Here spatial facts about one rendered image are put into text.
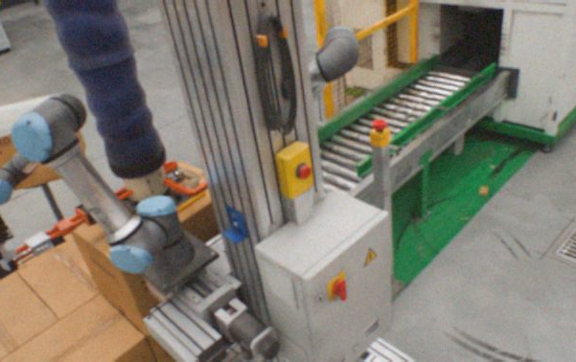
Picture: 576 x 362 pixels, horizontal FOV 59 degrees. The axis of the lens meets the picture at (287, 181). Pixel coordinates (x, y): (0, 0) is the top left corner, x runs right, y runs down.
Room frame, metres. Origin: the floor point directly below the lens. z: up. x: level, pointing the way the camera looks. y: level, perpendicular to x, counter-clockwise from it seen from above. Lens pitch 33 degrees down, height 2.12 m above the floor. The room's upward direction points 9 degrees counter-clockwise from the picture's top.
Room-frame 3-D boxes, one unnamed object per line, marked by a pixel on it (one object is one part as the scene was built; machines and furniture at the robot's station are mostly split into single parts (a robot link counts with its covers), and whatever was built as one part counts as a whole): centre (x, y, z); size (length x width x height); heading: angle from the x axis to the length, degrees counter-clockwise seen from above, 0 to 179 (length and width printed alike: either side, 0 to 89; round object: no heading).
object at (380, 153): (2.02, -0.45, 0.50); 0.07 x 0.07 x 1.00; 41
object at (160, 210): (1.31, 0.42, 1.20); 0.13 x 0.12 x 0.14; 159
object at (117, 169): (1.80, 0.58, 1.19); 0.23 x 0.23 x 0.04
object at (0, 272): (1.39, 0.95, 1.07); 0.31 x 0.03 x 0.05; 132
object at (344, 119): (3.22, -0.67, 0.60); 1.60 x 0.10 x 0.09; 131
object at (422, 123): (2.81, -1.02, 0.60); 1.60 x 0.10 x 0.09; 131
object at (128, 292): (1.80, 0.58, 0.74); 0.60 x 0.40 x 0.40; 132
